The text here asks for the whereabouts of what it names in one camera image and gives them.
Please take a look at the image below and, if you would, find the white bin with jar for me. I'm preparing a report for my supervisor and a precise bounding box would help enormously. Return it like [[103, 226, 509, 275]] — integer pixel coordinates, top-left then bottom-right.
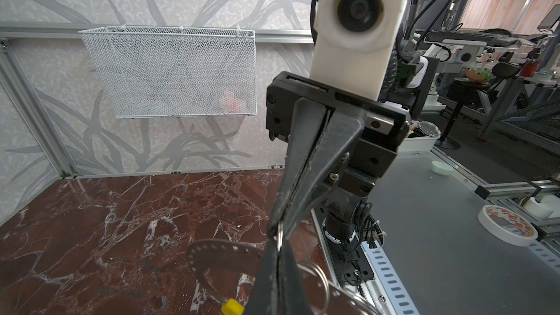
[[398, 120, 441, 153]]

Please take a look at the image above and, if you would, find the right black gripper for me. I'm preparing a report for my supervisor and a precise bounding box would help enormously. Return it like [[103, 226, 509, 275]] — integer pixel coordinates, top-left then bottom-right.
[[266, 71, 411, 239]]

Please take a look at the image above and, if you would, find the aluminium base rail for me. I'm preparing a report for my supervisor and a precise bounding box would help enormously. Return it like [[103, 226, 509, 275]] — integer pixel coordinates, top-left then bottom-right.
[[310, 209, 421, 315]]

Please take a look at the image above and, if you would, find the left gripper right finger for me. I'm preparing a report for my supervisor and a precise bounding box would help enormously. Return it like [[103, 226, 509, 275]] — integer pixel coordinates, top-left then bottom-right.
[[279, 243, 313, 315]]

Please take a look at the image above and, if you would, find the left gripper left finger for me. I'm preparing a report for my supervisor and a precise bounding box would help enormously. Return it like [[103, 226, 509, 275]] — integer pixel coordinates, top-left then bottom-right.
[[244, 242, 279, 315]]

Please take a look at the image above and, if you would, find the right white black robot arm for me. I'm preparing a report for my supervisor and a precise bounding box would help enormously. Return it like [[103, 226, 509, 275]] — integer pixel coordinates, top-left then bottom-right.
[[266, 0, 438, 244]]

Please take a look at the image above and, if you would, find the small mint green disc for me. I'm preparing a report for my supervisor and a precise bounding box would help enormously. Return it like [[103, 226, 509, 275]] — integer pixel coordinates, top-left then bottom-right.
[[430, 160, 455, 176]]

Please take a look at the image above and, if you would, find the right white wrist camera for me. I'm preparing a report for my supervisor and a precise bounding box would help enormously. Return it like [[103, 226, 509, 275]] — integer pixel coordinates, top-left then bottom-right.
[[309, 0, 408, 101]]

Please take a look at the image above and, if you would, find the white wire mesh basket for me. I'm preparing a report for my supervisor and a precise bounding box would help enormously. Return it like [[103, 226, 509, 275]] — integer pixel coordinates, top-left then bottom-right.
[[80, 25, 258, 119]]

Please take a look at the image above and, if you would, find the white tape roll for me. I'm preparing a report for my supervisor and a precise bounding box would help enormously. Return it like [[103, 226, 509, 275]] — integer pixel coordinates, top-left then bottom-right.
[[477, 205, 538, 247]]

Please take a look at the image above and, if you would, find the pink object in basket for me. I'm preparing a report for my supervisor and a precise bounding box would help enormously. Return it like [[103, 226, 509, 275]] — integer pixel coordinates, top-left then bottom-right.
[[219, 90, 248, 115]]

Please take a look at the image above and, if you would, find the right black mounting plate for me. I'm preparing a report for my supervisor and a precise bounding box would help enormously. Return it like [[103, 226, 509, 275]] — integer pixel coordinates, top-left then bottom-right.
[[322, 221, 375, 287]]

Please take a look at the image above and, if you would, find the slotted grey cable duct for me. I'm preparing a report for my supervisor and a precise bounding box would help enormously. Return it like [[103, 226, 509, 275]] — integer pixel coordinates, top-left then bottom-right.
[[362, 242, 419, 315]]

